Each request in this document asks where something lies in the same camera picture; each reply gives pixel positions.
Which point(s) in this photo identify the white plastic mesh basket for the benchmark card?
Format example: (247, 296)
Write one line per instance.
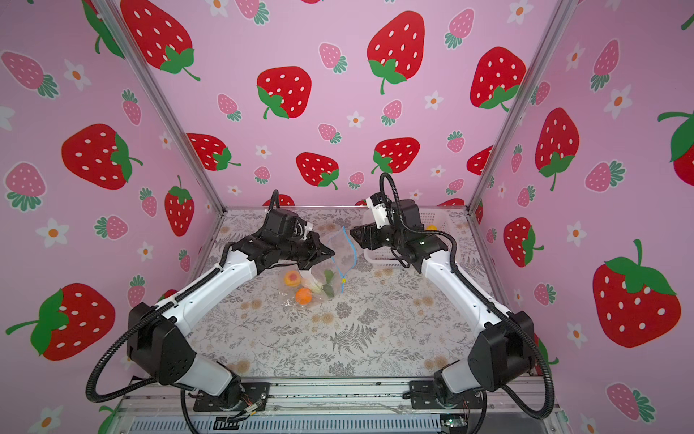
(432, 220)

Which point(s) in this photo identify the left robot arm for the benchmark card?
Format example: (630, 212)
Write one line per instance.
(161, 347)

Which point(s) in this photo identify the aluminium corner post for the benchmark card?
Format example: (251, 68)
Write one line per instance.
(117, 26)
(556, 27)

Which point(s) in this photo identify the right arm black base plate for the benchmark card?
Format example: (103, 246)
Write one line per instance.
(444, 396)

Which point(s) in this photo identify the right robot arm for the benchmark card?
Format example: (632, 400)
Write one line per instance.
(502, 350)

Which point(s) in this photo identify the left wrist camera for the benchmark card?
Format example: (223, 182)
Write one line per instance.
(284, 225)

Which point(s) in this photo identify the aluminium front rail frame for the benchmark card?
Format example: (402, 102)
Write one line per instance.
(332, 405)

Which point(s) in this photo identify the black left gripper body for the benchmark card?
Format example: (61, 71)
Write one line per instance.
(304, 252)

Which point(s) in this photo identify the aluminium left corner post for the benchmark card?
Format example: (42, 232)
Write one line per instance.
(117, 26)

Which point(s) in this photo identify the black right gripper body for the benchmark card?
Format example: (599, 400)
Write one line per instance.
(387, 236)

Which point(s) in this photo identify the clear zip bag blue zipper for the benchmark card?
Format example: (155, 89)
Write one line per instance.
(343, 262)

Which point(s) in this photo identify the orange tangerine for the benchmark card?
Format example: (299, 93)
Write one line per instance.
(304, 296)

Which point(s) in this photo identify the yellow red peach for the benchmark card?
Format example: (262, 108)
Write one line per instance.
(292, 279)

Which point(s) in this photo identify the aluminium right corner post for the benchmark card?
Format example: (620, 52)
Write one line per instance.
(556, 27)

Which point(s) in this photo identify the white radish with leaves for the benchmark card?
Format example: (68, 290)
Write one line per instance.
(325, 285)

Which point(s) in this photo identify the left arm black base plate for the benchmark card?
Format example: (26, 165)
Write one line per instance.
(238, 397)

